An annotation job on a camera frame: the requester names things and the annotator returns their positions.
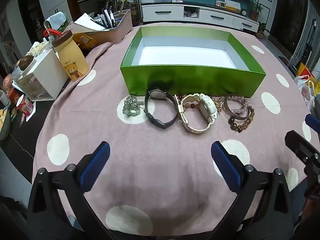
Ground red snack packets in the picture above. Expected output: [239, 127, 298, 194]
[7, 87, 35, 117]

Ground yellow and white box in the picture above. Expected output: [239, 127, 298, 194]
[216, 0, 242, 12]

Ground black wrist watch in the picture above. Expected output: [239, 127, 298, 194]
[144, 88, 177, 129]

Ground white plastic bag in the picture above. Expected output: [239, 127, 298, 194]
[294, 75, 316, 108]

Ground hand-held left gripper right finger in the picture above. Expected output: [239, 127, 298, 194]
[207, 141, 294, 240]

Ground red bead bracelet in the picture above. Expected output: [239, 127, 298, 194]
[175, 94, 201, 110]

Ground rolled light blue cloth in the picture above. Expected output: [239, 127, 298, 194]
[44, 12, 68, 30]

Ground brown bead bracelet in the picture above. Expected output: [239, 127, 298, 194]
[229, 106, 255, 133]

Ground bushy plant in planter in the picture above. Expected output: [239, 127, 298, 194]
[114, 0, 138, 15]

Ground green cardboard box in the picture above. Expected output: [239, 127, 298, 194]
[120, 26, 266, 98]

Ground bunch of pens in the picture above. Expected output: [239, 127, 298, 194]
[99, 1, 118, 29]

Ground white paper sheets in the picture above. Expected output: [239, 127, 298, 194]
[72, 12, 110, 32]

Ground small potted plant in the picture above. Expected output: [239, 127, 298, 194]
[256, 21, 271, 39]

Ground pink polka dot tablecloth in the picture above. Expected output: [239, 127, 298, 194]
[32, 24, 316, 236]

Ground gold charm bracelet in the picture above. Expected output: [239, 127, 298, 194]
[212, 96, 227, 113]

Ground metal bangle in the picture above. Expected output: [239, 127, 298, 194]
[223, 97, 250, 120]

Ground white tv cabinet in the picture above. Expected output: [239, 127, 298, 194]
[140, 2, 260, 33]

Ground tall potted plant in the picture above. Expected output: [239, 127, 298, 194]
[250, 0, 263, 22]

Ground pink bead bracelet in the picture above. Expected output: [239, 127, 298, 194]
[226, 94, 250, 116]

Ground brown round fruit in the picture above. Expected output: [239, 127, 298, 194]
[19, 55, 35, 71]

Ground white drawer organizer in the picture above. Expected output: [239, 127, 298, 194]
[15, 47, 68, 101]

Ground beige pen holder box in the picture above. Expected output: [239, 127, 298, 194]
[67, 9, 133, 45]

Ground orange snack bag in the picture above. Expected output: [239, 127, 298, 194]
[72, 32, 100, 50]

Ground yellow bear bottle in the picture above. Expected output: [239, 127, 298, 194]
[44, 29, 90, 82]

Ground cream wrist watch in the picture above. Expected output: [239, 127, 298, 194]
[177, 93, 217, 133]

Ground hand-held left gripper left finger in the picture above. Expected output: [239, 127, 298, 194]
[26, 141, 110, 240]

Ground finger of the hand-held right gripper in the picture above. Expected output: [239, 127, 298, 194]
[284, 130, 320, 199]
[305, 114, 320, 133]

